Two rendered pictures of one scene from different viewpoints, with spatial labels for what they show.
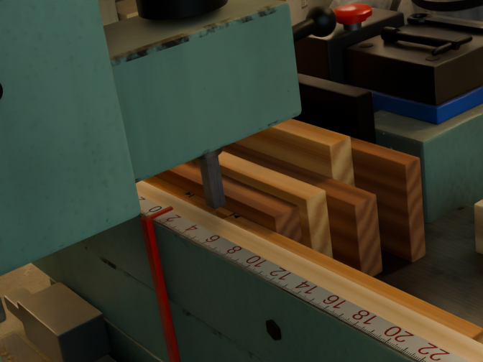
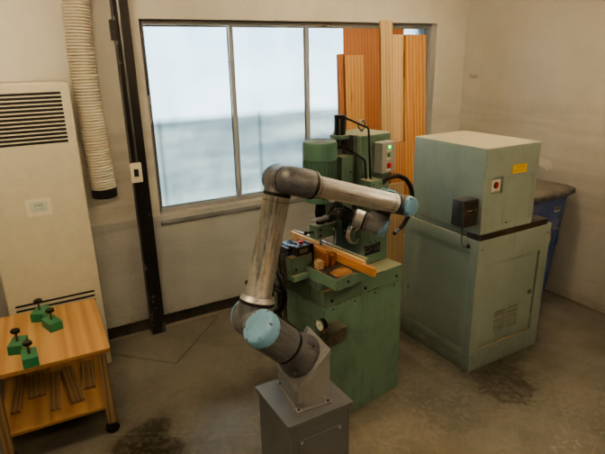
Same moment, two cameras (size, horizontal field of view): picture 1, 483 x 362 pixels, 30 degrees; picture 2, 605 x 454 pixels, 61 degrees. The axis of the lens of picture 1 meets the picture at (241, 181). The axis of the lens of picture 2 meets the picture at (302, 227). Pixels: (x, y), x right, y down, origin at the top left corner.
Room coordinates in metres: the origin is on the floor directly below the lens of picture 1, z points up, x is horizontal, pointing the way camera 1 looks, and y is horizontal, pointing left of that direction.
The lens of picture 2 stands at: (3.07, -0.24, 1.90)
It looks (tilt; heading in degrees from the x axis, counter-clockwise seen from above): 18 degrees down; 176
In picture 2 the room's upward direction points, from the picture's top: 1 degrees counter-clockwise
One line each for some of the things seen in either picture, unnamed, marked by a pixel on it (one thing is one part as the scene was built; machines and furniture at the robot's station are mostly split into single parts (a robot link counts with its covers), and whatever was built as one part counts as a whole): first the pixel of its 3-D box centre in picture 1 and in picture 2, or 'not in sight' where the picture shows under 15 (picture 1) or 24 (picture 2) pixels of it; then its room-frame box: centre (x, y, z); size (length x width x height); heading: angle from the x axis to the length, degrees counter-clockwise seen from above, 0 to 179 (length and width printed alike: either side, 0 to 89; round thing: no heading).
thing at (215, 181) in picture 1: (210, 168); not in sight; (0.50, 0.02, 0.97); 0.01 x 0.01 x 0.05; 34
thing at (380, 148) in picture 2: not in sight; (384, 157); (0.44, 0.36, 1.40); 0.10 x 0.06 x 0.16; 124
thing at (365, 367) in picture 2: not in sight; (337, 335); (0.44, 0.12, 0.36); 0.58 x 0.45 x 0.71; 124
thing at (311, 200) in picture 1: (238, 199); not in sight; (0.55, 0.00, 0.93); 0.17 x 0.02 x 0.06; 34
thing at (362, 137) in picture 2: not in sight; (360, 196); (0.34, 0.26, 1.16); 0.22 x 0.22 x 0.72; 34
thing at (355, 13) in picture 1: (351, 13); not in sight; (0.64, -0.10, 1.02); 0.03 x 0.03 x 0.01
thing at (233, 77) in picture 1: (166, 96); (323, 231); (0.49, 0.04, 1.03); 0.14 x 0.07 x 0.09; 124
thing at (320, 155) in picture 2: not in sight; (320, 171); (0.50, 0.02, 1.35); 0.18 x 0.18 x 0.31
